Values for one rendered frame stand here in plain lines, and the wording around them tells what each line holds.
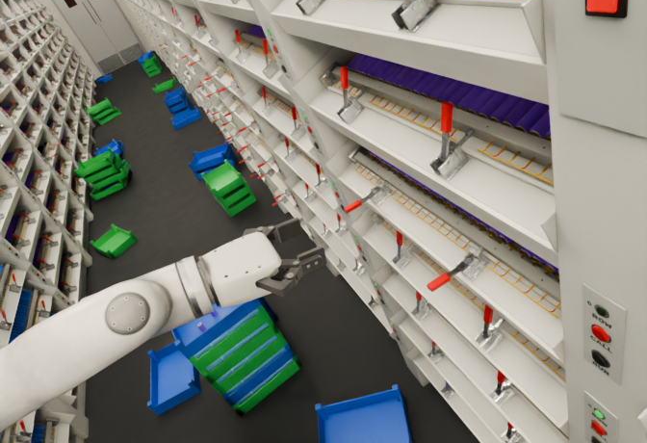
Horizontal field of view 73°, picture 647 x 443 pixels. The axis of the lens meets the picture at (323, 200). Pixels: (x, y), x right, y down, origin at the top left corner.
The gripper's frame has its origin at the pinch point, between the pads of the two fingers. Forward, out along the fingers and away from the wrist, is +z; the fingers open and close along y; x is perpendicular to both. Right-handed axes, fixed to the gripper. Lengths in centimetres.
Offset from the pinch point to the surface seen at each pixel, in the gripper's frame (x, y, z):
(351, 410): -105, -39, 14
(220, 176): -88, -226, 15
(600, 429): -15.4, 35.4, 19.9
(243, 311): -66, -66, -9
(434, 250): -8.3, 4.7, 19.9
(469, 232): -3.5, 9.0, 23.3
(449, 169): 11.9, 13.3, 16.3
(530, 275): -3.6, 21.1, 23.2
